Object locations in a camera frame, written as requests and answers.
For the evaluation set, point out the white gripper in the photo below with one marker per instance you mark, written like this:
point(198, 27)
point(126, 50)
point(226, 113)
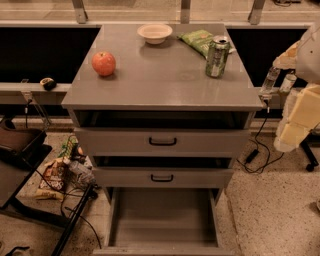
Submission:
point(309, 57)

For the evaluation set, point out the green soda can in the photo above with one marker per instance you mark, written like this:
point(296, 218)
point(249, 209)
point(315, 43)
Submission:
point(217, 56)

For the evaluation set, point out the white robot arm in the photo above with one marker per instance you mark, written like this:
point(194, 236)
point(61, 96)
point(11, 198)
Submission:
point(304, 57)

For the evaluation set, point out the grey drawer cabinet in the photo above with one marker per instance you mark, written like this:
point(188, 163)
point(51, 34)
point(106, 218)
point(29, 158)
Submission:
point(161, 86)

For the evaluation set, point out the top grey drawer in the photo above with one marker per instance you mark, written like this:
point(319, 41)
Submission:
point(161, 142)

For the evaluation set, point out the grey drawer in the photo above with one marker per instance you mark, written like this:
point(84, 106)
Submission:
point(170, 177)
point(162, 222)
point(161, 142)

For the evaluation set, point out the bottom grey drawer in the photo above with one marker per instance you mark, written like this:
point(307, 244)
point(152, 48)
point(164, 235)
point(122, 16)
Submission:
point(162, 222)

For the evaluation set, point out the middle grey drawer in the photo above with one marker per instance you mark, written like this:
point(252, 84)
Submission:
point(170, 177)

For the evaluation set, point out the black rolling stand leg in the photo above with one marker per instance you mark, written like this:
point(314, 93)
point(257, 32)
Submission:
point(311, 139)

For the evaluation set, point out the clear water bottle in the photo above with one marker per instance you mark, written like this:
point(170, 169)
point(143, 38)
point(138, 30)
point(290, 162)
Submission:
point(269, 81)

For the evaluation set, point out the green chip bag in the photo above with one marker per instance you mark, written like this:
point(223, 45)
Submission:
point(200, 40)

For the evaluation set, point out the white bowl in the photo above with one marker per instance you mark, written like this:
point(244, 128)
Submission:
point(154, 33)

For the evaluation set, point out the red apple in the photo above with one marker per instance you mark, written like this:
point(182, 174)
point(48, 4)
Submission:
point(103, 63)

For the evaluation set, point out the plastic bottle on floor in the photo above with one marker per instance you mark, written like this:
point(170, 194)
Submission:
point(84, 176)

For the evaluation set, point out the green snack bag on floor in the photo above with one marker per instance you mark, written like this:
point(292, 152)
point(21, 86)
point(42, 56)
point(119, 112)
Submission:
point(68, 147)

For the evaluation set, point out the black yellow tape measure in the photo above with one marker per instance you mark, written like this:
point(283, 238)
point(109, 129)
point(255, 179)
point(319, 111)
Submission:
point(48, 83)

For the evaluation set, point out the brown snack bag on floor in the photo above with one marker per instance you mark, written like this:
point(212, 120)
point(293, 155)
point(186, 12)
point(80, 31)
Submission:
point(52, 184)

